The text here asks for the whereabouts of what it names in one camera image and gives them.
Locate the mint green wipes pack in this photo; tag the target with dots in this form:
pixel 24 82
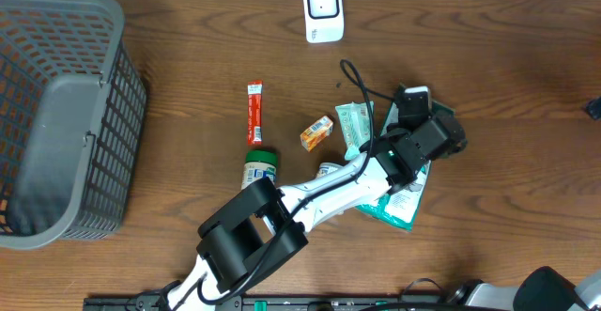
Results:
pixel 355 125

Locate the green 3M gloves package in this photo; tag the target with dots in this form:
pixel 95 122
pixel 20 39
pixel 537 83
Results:
pixel 400 209

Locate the orange Kleenex tissue pack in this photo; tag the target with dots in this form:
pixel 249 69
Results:
pixel 316 133

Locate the white cotton swab tub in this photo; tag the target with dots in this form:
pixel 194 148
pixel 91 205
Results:
pixel 327 168

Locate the red box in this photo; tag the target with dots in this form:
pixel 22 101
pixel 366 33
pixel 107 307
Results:
pixel 254 133

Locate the green lid jar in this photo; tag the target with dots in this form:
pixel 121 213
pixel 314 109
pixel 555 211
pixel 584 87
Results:
pixel 259 164

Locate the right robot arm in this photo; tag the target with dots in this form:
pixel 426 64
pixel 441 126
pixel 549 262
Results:
pixel 543 290

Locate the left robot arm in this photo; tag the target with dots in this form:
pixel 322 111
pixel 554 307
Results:
pixel 263 226

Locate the white barcode scanner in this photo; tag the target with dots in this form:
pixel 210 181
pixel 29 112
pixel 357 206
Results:
pixel 324 20

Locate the grey plastic shopping basket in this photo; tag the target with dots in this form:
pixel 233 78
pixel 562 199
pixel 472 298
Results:
pixel 72 113

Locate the black mounting rail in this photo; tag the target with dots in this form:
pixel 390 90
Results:
pixel 261 303

